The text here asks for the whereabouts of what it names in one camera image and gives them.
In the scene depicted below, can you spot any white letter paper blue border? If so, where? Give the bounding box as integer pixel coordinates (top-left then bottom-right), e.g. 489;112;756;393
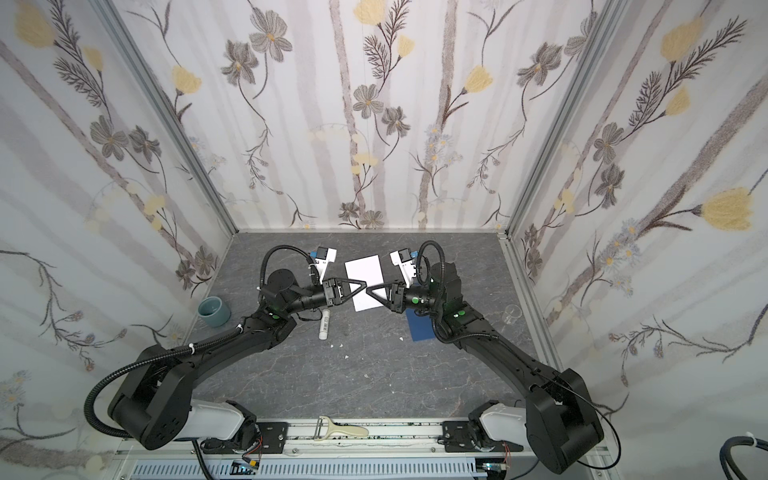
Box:
345;255;384;312

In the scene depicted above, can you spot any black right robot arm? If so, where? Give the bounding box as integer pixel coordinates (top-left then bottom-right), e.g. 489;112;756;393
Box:
366;263;604;474

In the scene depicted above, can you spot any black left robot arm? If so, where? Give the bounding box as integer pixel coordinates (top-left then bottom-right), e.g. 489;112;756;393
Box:
107;269;367;450

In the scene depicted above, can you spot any dark blue envelope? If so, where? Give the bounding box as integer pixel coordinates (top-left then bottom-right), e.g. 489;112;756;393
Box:
405;309;435;342

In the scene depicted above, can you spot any white glue stick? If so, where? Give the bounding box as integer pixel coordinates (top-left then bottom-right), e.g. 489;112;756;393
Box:
318;309;330;341

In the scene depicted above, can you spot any clear glass cup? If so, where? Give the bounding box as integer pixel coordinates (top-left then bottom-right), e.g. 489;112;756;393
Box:
502;304;523;324

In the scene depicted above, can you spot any teal ceramic cup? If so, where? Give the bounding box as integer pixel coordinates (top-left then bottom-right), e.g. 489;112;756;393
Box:
197;296;232;328

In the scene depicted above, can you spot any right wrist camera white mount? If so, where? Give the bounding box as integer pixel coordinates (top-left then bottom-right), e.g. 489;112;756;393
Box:
390;248;417;287

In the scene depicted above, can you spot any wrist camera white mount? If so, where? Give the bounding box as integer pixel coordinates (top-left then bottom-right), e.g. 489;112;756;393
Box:
310;246;337;281
390;248;417;287

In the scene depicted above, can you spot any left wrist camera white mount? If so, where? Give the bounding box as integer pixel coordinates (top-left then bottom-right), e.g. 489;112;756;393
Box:
310;246;337;281

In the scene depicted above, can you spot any cream handled peeler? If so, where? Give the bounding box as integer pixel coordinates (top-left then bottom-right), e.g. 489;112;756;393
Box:
313;415;369;441

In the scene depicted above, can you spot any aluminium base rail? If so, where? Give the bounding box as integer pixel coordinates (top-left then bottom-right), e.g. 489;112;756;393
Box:
113;416;607;480

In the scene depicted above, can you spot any black corrugated cable conduit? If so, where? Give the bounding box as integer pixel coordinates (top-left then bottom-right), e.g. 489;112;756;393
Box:
83;326;241;480

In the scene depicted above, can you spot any black cable bottom right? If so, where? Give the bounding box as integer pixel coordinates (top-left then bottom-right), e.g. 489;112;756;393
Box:
718;433;768;480

